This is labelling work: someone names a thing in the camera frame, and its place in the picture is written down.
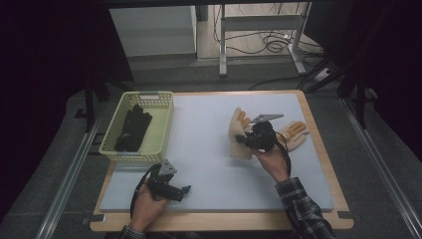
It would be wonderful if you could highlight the white foam mat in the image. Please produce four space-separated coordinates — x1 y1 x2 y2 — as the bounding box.
99 92 335 214

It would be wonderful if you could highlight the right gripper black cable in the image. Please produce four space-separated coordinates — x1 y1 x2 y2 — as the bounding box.
275 131 293 177

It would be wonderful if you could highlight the pale yellow plastic basket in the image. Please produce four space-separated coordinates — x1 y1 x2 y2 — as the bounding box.
99 91 175 164

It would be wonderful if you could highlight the person's left hand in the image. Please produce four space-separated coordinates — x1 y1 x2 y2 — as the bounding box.
127 182 169 234

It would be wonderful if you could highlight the cream knitted glove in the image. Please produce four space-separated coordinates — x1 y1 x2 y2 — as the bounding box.
276 120 311 153
228 107 254 160

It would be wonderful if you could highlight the person's right hand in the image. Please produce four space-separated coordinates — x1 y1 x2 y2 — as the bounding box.
253 141 292 184

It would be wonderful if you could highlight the black glove with white print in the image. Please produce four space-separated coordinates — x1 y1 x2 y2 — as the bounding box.
113 104 150 153

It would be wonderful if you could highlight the tangle of black floor cables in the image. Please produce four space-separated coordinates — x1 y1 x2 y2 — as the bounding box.
212 3 325 58

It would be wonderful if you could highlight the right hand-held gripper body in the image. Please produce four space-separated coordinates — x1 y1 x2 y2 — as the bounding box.
250 114 286 152

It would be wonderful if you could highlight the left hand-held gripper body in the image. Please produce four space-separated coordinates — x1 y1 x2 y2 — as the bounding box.
146 158 178 200

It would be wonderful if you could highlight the white cabinet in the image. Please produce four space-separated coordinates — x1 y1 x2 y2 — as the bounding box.
108 4 198 58

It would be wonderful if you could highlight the metal floor rail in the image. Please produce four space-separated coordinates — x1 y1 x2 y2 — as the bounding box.
340 97 422 239
34 109 107 239

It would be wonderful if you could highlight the white power strip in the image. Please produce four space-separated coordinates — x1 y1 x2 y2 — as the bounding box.
313 67 333 83

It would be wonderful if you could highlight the black stand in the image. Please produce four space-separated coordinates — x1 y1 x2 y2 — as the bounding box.
304 59 370 131
83 77 111 134

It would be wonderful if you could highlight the white metal stand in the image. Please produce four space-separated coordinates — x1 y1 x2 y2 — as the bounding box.
218 1 314 78

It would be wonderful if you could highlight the plain black glove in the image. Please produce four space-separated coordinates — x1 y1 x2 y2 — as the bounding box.
136 111 154 135

